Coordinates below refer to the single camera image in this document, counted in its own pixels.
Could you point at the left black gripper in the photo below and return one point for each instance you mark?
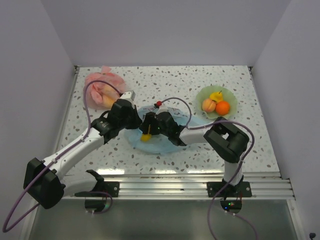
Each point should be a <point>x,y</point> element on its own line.
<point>137,120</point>

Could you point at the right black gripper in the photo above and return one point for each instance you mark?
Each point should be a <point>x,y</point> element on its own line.
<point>150,119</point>

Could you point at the blue printed plastic bag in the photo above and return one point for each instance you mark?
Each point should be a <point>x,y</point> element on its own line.
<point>159,144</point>

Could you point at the peach fruit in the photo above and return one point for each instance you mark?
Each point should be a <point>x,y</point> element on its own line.
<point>208,105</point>

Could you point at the yellow pear fruit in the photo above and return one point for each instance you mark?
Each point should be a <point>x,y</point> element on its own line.
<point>216,96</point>

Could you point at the orange mandarin fruit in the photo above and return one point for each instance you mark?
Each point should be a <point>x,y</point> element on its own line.
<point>222,108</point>

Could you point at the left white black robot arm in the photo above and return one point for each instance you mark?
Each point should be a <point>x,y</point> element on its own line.
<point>44,178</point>

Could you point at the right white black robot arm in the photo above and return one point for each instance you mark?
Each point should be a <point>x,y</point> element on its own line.
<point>232,141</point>

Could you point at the orange fruit in pink bag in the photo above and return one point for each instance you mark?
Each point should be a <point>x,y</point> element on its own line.
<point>109,96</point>

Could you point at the pink plastic bag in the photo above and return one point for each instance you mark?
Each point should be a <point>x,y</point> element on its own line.
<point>94,95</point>

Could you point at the green wavy bowl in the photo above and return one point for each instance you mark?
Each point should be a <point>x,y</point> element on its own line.
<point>228,96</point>

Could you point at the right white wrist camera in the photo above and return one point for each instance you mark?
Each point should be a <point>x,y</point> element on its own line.
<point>161,107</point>

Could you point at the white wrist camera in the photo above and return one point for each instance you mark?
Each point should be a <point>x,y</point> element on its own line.
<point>161,107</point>
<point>128,95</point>

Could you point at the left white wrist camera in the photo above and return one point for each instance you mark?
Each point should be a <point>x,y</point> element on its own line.
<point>128,95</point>

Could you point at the left black mounting bracket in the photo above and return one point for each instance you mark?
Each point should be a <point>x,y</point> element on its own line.
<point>110,187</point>

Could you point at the black mounting bracket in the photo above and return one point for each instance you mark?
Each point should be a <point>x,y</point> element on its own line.
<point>242,189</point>
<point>110,187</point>

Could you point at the right black mounting bracket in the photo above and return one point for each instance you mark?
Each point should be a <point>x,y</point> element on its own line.
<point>242,189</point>

